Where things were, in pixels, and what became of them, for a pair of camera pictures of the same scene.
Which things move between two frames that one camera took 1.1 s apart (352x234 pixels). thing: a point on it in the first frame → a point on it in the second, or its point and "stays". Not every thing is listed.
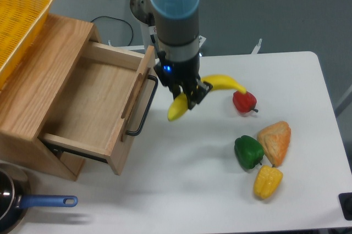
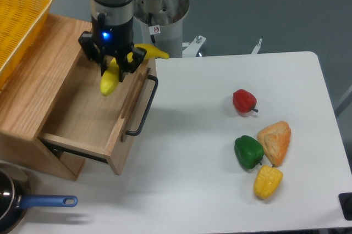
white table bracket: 256,50 stays
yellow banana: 180,106 → 111,78
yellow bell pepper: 267,179 stays
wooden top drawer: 98,109 stays
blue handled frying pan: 16,197 stays
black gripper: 173,74 → 114,40
